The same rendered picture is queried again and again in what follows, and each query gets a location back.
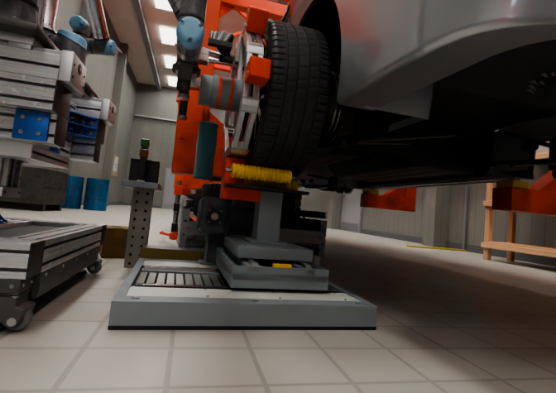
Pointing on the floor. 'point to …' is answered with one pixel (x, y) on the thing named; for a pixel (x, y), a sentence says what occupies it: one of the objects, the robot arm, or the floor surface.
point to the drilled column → (138, 225)
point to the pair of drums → (97, 192)
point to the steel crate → (39, 190)
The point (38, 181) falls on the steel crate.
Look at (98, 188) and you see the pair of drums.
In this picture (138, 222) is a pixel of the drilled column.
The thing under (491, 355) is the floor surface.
